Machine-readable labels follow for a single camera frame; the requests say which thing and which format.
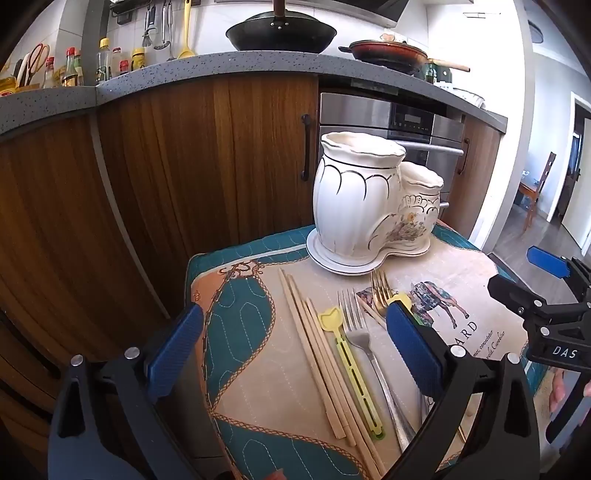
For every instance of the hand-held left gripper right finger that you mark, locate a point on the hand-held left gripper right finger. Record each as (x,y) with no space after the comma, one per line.
(411,346)

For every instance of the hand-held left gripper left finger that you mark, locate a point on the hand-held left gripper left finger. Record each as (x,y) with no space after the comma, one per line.
(175,350)

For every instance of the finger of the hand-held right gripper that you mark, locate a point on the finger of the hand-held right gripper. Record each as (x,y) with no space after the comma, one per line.
(547,261)
(517,295)

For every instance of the yellow plastic fork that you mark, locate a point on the yellow plastic fork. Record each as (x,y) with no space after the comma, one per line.
(399,300)
(353,369)

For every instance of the gold metal fork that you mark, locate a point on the gold metal fork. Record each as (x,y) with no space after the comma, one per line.
(381,295)

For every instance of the white ceramic utensil holder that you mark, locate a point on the white ceramic utensil holder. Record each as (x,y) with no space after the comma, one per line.
(351,203)

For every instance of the person's right hand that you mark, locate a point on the person's right hand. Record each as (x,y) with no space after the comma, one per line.
(557,392)

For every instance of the silver metal fork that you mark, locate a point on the silver metal fork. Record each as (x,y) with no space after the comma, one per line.
(364,341)

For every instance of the wooden chair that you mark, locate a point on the wooden chair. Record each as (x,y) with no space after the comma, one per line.
(538,189)

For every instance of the printed quilted mat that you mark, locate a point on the printed quilted mat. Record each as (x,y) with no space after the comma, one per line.
(249,369)

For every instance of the dark door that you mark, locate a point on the dark door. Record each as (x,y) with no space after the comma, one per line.
(575,175)

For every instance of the narrow wooden kitchen cabinet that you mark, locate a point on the narrow wooden kitchen cabinet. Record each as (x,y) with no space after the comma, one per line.
(478,184)

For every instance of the white dish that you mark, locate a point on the white dish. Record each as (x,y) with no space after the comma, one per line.
(470,98)

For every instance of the green oil bottle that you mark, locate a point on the green oil bottle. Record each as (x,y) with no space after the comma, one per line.
(430,74)

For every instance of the round ceiling lamp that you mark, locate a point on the round ceiling lamp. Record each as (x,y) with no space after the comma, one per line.
(536,32)

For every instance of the stainless steel oven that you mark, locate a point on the stainless steel oven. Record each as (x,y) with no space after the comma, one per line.
(360,115)

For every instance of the red frying pan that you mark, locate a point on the red frying pan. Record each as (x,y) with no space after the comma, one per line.
(388,50)

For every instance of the grey speckled countertop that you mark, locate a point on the grey speckled countertop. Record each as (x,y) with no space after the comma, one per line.
(207,69)

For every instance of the yellow seasoning jar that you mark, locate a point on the yellow seasoning jar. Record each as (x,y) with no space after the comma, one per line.
(138,60)

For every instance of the clear oil bottle yellow cap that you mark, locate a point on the clear oil bottle yellow cap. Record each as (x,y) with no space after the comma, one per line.
(104,64)

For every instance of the dark soy sauce bottle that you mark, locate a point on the dark soy sauce bottle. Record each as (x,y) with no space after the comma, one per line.
(70,71)

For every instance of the black range hood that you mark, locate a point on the black range hood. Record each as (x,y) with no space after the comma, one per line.
(390,7)

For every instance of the red cap sauce bottle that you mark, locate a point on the red cap sauce bottle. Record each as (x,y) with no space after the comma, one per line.
(49,74)

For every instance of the hanging slotted metal spoon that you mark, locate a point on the hanging slotted metal spoon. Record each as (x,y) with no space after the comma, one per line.
(162,32)

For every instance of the black wok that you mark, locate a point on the black wok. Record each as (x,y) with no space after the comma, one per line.
(281,34)

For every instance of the black wall rack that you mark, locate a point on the black wall rack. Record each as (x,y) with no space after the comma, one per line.
(134,11)

